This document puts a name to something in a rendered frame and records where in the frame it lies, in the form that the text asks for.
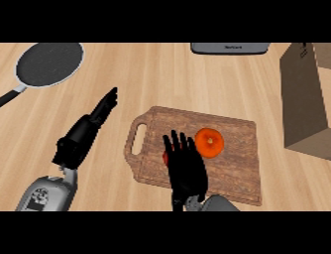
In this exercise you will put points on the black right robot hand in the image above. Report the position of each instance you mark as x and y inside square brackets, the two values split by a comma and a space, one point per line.
[186, 172]

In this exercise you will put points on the brown cardboard box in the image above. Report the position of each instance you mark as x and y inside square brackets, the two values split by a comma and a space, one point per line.
[301, 99]

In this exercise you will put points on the red tomato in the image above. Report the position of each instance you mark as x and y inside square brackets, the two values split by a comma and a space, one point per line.
[166, 157]

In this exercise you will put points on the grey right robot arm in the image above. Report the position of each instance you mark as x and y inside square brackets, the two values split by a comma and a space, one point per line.
[217, 205]

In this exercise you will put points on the orange round fruit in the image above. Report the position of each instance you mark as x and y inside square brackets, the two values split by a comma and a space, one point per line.
[208, 143]

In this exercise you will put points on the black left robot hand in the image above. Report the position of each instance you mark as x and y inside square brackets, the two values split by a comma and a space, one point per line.
[83, 135]

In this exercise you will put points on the brown wooden cutting board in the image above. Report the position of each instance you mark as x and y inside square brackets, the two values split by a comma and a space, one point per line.
[232, 165]

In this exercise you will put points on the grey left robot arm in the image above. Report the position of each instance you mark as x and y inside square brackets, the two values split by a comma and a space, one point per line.
[46, 195]

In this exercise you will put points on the grey appliance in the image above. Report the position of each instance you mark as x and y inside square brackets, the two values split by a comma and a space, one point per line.
[229, 48]

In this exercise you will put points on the black frying pan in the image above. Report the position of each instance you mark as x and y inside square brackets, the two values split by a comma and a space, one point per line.
[49, 64]

